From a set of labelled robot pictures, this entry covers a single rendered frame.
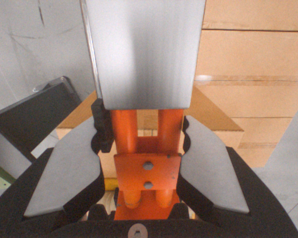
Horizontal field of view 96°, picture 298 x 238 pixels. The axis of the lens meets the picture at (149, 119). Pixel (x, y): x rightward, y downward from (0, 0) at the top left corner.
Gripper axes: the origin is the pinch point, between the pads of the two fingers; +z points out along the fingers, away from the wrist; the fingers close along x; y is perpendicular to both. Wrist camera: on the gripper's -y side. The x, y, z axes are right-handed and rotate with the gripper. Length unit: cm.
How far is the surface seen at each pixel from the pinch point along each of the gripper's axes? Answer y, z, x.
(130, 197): 9.8, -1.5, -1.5
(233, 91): 15, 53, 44
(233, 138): 12.3, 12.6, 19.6
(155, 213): 12.2, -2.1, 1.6
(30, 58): 7, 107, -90
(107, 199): 22.2, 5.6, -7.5
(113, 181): 24.6, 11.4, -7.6
